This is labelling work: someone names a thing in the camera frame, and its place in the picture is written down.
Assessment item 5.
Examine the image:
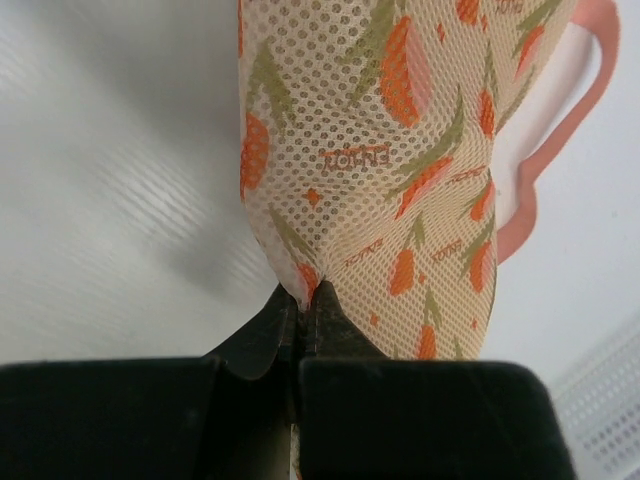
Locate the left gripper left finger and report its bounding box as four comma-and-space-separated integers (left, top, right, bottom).
204, 287, 298, 479

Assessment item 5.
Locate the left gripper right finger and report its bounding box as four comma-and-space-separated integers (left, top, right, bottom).
298, 280, 388, 359

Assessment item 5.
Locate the floral mesh laundry bag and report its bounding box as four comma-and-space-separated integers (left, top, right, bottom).
237, 0, 620, 360

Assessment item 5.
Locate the white plastic basket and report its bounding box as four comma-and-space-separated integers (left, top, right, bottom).
550, 320, 639, 479

